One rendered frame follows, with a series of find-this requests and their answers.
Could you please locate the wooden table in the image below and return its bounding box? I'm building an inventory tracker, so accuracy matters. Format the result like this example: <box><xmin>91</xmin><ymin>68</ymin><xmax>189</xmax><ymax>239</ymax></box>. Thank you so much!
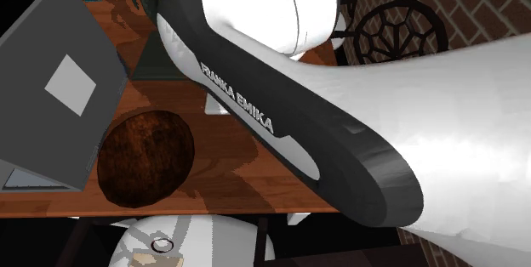
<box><xmin>0</xmin><ymin>0</ymin><xmax>340</xmax><ymax>219</ymax></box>

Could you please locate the white flat object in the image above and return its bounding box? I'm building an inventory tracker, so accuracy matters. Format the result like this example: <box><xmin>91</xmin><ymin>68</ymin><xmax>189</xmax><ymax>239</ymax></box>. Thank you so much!
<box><xmin>204</xmin><ymin>93</ymin><xmax>231</xmax><ymax>116</ymax></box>

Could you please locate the dark green flat object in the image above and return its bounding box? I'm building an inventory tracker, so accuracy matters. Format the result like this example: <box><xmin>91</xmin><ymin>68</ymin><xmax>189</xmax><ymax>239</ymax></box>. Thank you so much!
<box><xmin>131</xmin><ymin>29</ymin><xmax>189</xmax><ymax>82</ymax></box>

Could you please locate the dark brown round object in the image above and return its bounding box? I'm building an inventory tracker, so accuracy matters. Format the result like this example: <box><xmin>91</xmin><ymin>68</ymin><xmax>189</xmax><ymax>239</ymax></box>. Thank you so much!
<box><xmin>96</xmin><ymin>110</ymin><xmax>196</xmax><ymax>209</ymax></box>

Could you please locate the grey box with pale square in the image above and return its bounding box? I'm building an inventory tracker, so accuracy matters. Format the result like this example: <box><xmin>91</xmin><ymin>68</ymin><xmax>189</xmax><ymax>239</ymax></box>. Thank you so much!
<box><xmin>0</xmin><ymin>0</ymin><xmax>129</xmax><ymax>193</ymax></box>

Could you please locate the black ornate metal chair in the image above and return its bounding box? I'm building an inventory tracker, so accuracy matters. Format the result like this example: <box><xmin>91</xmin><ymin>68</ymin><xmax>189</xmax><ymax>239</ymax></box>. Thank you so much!
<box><xmin>351</xmin><ymin>0</ymin><xmax>450</xmax><ymax>66</ymax></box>

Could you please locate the white round patterned object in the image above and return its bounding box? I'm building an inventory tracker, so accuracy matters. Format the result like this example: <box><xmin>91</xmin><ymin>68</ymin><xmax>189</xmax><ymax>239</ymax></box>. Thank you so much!
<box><xmin>109</xmin><ymin>214</ymin><xmax>276</xmax><ymax>267</ymax></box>

